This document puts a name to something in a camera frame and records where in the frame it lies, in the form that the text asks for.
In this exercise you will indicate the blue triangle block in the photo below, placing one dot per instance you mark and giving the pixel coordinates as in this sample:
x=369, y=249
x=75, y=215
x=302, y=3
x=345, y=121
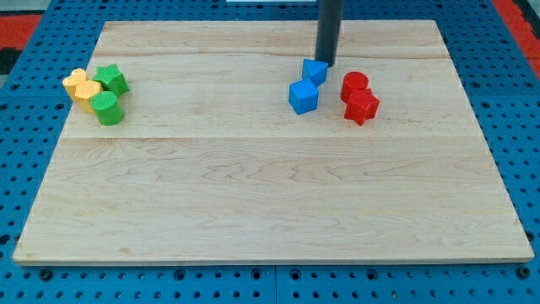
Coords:
x=315, y=71

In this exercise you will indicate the light wooden board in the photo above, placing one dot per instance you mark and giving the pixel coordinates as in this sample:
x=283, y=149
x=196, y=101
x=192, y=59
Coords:
x=212, y=166

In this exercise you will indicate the blue cube block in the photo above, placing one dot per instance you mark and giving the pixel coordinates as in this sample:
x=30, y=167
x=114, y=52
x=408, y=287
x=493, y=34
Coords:
x=303, y=96

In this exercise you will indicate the red star block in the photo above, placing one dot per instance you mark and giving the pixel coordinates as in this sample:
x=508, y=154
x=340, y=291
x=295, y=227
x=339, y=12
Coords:
x=361, y=106

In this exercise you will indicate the red cylinder block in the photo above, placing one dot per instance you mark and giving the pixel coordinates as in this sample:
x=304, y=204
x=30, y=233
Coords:
x=353, y=82

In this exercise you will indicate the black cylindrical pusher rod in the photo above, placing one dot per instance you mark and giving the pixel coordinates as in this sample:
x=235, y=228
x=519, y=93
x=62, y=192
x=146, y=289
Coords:
x=328, y=28

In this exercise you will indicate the green cylinder block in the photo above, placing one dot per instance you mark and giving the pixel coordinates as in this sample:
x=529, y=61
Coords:
x=107, y=108

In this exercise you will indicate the green star block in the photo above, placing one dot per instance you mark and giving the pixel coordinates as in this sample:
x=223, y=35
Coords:
x=112, y=79

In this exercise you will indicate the yellow hexagon block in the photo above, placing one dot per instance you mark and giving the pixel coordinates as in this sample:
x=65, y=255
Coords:
x=84, y=92

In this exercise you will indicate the yellow heart block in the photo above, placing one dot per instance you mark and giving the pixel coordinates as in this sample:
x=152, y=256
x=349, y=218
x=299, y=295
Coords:
x=70, y=83

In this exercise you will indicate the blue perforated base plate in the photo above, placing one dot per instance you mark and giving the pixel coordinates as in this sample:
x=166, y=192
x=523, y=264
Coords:
x=495, y=53

